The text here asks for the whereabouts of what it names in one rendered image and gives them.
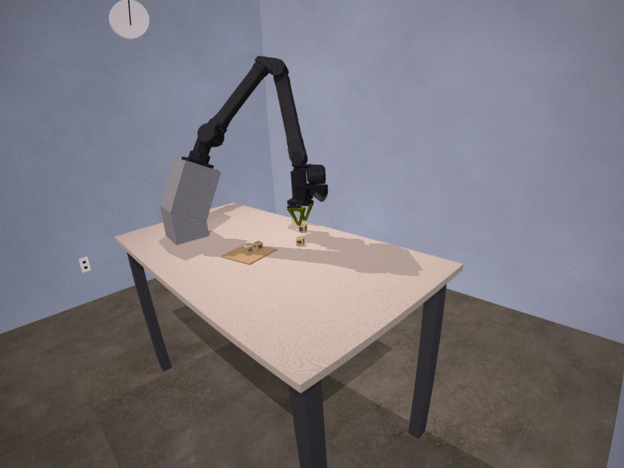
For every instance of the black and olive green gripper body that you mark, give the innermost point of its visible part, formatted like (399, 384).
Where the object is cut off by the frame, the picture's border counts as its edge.
(293, 201)

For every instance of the tan flat mat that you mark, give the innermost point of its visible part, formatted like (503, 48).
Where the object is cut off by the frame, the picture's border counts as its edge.
(238, 255)

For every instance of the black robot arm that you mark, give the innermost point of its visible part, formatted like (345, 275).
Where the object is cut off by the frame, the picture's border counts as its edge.
(211, 136)

